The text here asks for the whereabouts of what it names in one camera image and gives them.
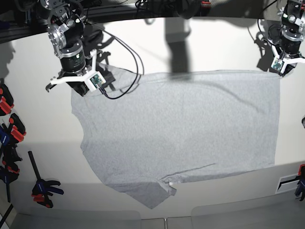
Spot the blue clamp at right edge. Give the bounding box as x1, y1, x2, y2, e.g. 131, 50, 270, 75
295, 164, 305, 201

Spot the blue bar clamp on table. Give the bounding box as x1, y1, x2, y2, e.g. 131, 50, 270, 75
28, 151, 64, 208

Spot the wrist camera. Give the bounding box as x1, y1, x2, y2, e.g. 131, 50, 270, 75
84, 72, 106, 92
271, 57, 284, 75

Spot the orange black clamp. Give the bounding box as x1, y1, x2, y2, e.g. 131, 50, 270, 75
1, 113, 26, 145
0, 83, 14, 116

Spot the lower orange black clamp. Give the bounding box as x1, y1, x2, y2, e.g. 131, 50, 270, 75
1, 113, 26, 145

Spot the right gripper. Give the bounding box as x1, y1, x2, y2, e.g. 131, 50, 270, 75
45, 45, 115, 97

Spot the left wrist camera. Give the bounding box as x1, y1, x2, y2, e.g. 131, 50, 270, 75
271, 57, 284, 75

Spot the camera cable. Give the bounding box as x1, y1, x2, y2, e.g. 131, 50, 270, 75
247, 0, 282, 46
84, 22, 145, 100

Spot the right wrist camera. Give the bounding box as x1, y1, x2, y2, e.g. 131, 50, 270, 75
84, 72, 106, 92

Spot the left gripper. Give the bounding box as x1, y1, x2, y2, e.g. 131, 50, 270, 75
271, 36, 305, 74

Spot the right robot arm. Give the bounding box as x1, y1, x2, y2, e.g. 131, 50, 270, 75
37, 0, 115, 96

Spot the grey T-shirt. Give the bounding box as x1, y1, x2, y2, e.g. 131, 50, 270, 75
71, 67, 280, 209

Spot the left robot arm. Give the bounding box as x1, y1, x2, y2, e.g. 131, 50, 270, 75
271, 0, 305, 77

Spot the upper orange black clamp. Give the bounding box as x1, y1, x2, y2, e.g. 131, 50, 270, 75
0, 83, 14, 116

